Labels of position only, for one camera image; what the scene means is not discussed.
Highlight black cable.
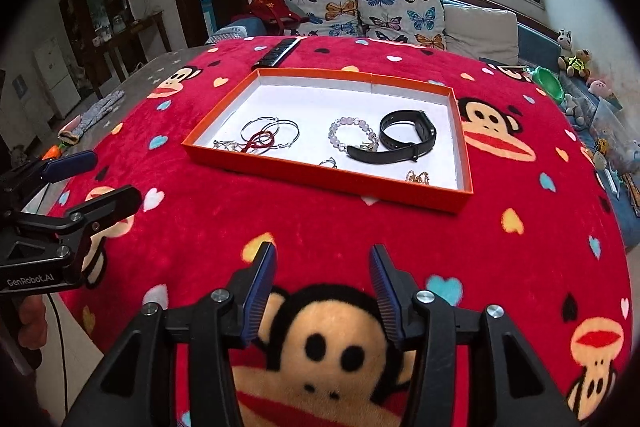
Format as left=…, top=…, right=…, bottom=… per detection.
left=46, top=294, right=68, bottom=413

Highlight red string bracelet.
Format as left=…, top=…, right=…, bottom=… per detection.
left=243, top=132, right=277, bottom=155

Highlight butterfly print pillow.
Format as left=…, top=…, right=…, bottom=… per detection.
left=356, top=0, right=447, bottom=52
left=287, top=0, right=360, bottom=38

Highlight red monkey print blanket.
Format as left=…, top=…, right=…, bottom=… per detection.
left=47, top=34, right=631, bottom=427

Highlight orange shallow box tray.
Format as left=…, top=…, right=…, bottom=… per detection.
left=181, top=67, right=475, bottom=214

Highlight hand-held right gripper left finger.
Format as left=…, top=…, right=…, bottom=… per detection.
left=60, top=241, right=277, bottom=427

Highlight pink bead bracelet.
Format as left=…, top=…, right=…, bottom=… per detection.
left=328, top=117, right=378, bottom=152

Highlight cow plush toy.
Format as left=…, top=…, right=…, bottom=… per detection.
left=556, top=27, right=575, bottom=58

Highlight black wrist watch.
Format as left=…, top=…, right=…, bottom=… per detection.
left=346, top=110, right=437, bottom=164

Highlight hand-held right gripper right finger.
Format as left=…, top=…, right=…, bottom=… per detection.
left=369, top=244, right=581, bottom=427

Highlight green bowl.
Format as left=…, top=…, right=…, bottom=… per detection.
left=531, top=66, right=565, bottom=102

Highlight beige pillow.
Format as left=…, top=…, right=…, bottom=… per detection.
left=442, top=4, right=519, bottom=65

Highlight grey pink glove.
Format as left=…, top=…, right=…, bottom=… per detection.
left=59, top=90, right=126, bottom=142

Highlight dark wooden side table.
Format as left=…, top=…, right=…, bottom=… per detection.
left=95, top=12, right=168, bottom=82

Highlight clear plastic storage box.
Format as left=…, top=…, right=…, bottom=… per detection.
left=590, top=99, right=626, bottom=158

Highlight red bag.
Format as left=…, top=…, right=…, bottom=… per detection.
left=248, top=0, right=303, bottom=36

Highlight bear plush toy yellow vest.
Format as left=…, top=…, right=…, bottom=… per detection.
left=559, top=49, right=593, bottom=80

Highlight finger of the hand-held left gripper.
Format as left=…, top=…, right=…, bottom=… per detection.
left=10, top=186, right=142, bottom=258
left=0, top=150, right=98, bottom=210

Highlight large silver hoop earring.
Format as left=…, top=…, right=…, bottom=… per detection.
left=241, top=117, right=282, bottom=144

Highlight white refrigerator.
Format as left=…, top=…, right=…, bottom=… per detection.
left=34, top=37, right=81, bottom=118

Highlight person's left hand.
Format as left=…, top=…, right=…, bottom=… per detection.
left=14, top=293, right=49, bottom=353

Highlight black remote control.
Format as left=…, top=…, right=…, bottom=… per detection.
left=251, top=37, right=302, bottom=68

